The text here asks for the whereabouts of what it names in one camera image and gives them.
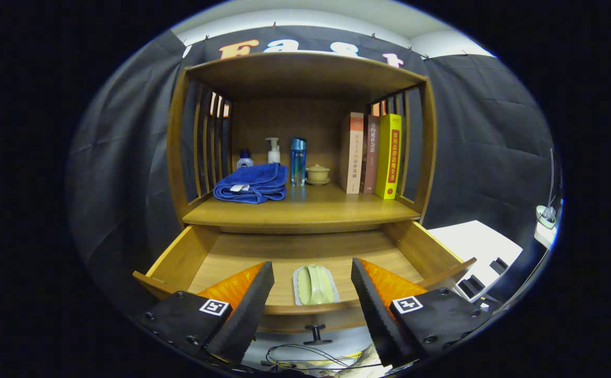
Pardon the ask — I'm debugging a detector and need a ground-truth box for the black backdrop cloth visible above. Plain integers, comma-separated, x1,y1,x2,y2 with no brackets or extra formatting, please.
67,24,558,316

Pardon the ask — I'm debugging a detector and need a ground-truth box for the blue glass bottle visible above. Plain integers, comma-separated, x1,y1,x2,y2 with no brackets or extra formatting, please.
290,138,307,187

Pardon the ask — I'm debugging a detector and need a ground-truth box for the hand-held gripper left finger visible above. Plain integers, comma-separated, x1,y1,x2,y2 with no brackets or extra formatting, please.
135,261,276,365

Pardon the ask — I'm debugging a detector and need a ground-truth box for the tan lidded teacup with saucer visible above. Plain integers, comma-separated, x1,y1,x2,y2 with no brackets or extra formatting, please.
305,164,331,186

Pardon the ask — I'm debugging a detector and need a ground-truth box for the blue folded towel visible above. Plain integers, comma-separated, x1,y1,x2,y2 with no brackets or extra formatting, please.
213,162,289,204

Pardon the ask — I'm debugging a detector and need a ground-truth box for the thin black cable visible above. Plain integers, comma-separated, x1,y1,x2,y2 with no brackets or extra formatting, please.
265,344,385,372

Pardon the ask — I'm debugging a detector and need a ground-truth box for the wooden drawer with black knob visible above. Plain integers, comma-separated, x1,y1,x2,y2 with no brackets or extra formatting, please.
132,220,477,347

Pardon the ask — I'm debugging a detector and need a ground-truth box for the brown book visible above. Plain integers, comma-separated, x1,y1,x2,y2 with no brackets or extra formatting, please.
360,115,381,194

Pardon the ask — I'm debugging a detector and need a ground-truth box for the white device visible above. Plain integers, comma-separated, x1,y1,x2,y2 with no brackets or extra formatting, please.
535,205,558,230

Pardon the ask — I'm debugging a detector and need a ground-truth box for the wooden cabinet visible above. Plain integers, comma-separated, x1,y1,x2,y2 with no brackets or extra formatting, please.
166,51,438,234

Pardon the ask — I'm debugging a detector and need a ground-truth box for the yellow book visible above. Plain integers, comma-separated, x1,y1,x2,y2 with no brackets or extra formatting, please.
374,113,404,200

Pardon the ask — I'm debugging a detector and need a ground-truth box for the beige book with orange band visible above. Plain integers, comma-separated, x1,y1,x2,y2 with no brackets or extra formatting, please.
339,112,365,195

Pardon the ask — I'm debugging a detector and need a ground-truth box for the wooden countertop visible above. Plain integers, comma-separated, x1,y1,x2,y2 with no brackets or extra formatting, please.
182,181,422,227

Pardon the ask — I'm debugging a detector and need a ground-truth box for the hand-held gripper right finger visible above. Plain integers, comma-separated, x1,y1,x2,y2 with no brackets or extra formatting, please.
351,257,492,368

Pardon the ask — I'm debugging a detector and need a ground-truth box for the white table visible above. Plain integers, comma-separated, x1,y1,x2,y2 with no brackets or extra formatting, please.
426,219,524,302

